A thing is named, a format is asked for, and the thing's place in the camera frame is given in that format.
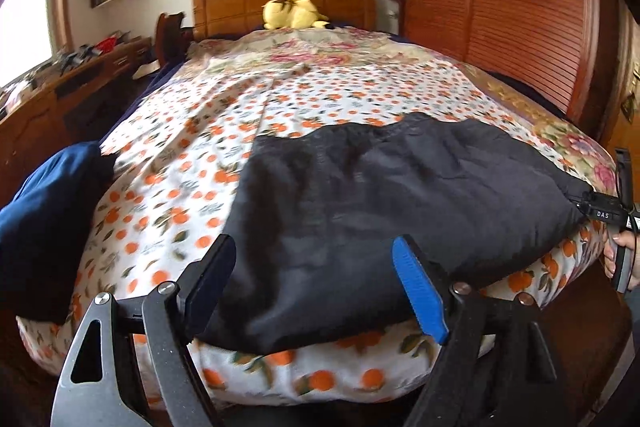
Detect yellow plush toy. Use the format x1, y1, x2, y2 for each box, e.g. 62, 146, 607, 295
262, 0, 330, 29

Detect black trousers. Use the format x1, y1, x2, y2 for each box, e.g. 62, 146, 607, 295
202, 113, 589, 355

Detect person right hand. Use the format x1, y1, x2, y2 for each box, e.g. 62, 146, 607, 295
603, 231, 640, 291

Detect dark wooden chair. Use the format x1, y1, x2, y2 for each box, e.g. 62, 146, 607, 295
154, 12, 194, 67

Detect wooden desk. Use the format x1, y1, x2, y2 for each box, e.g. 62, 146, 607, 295
1, 37, 152, 204

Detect folded blue garment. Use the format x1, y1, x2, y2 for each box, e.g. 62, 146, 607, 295
1, 141, 116, 325

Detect floral beige blanket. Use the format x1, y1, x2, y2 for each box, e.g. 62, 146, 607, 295
184, 27, 616, 194

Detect wooden door with handle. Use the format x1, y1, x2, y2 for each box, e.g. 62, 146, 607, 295
598, 0, 640, 158

